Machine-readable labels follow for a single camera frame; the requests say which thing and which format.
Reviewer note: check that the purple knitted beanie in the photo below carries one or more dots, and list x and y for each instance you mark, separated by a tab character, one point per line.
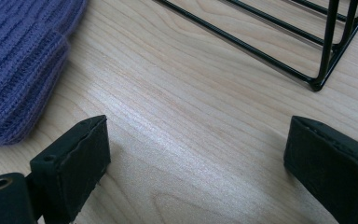
18	62

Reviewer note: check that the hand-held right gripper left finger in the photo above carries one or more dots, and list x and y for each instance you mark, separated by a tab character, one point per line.
74	174

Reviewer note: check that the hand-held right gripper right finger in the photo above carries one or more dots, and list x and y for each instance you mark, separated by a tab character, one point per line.
332	168

